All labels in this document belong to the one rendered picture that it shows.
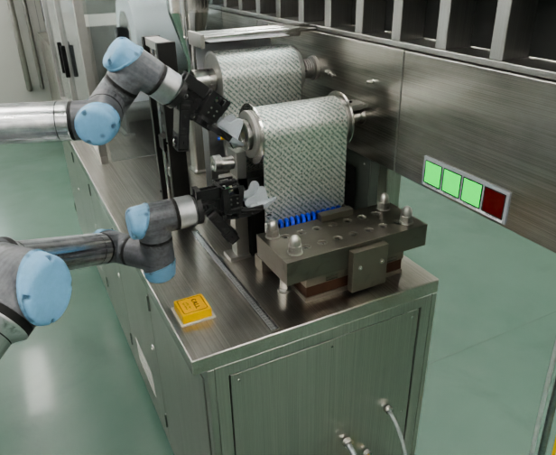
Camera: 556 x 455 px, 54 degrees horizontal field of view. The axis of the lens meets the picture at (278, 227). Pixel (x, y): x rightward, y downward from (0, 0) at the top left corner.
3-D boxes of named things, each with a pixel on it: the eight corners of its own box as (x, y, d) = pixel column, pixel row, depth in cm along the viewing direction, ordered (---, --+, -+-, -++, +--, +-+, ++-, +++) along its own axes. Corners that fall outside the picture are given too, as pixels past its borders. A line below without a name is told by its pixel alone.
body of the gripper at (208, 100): (234, 105, 122) (191, 74, 115) (213, 136, 123) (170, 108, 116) (221, 97, 128) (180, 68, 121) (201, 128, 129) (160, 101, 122)
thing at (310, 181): (264, 227, 139) (263, 158, 130) (342, 208, 148) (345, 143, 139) (265, 227, 138) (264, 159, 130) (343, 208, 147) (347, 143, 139)
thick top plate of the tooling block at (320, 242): (256, 255, 136) (255, 234, 133) (386, 220, 152) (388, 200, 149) (287, 286, 123) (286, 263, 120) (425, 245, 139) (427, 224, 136)
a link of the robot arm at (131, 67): (97, 60, 113) (120, 27, 111) (142, 89, 120) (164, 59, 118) (100, 74, 107) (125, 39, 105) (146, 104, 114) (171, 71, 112)
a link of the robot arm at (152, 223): (126, 235, 126) (121, 201, 122) (172, 225, 130) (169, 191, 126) (135, 249, 120) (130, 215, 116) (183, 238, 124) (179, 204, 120)
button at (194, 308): (173, 309, 128) (172, 301, 127) (202, 301, 130) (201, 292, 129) (183, 325, 122) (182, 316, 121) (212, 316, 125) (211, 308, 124)
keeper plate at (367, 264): (347, 289, 132) (348, 249, 127) (380, 278, 136) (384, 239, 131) (353, 294, 130) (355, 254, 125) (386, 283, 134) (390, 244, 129)
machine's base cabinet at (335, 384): (80, 237, 354) (53, 107, 315) (176, 217, 379) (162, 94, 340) (227, 608, 153) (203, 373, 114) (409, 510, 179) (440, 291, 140)
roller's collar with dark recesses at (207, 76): (189, 91, 150) (187, 68, 147) (209, 89, 153) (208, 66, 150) (197, 97, 145) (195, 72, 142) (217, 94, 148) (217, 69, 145)
